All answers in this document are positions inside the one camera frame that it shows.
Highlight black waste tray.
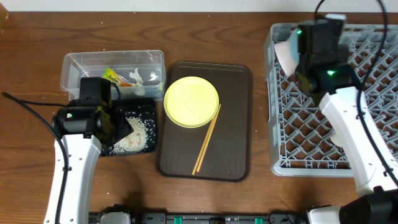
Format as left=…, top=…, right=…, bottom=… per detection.
left=100, top=98, right=158, bottom=156

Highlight white bowl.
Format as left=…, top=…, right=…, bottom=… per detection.
left=274, top=40, right=298, bottom=77

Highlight clear plastic bin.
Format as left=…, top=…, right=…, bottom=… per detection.
left=60, top=50, right=166, bottom=100

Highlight yellow plate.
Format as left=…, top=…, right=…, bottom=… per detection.
left=164, top=77, right=220, bottom=128

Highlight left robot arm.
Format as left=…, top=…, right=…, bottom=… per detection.
left=44, top=77, right=133, bottom=223

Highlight light blue bowl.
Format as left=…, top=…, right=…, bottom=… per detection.
left=289, top=29, right=302, bottom=63

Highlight rice leftovers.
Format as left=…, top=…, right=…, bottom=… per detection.
left=110, top=117, right=157, bottom=156

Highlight wooden chopstick right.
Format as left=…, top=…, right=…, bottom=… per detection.
left=195, top=103, right=222, bottom=173

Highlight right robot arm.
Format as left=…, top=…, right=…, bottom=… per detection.
left=295, top=17, right=397, bottom=223

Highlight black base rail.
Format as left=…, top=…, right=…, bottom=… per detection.
left=88, top=204, right=308, bottom=224

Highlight pale green cup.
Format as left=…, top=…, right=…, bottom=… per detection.
left=330, top=131, right=341, bottom=147

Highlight wooden chopstick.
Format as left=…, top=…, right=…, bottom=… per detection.
left=192, top=105, right=220, bottom=175
left=195, top=103, right=222, bottom=173

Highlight white tissue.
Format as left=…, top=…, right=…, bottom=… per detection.
left=129, top=68, right=145, bottom=96

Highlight grey dishwasher rack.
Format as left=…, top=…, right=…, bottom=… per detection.
left=264, top=23, right=397, bottom=177

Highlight dark brown serving tray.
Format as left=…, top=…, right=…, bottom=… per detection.
left=156, top=62, right=252, bottom=182

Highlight wooden chopstick left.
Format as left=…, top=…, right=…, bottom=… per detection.
left=192, top=105, right=220, bottom=175

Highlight green snack wrapper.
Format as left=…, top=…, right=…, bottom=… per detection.
left=102, top=67, right=137, bottom=94

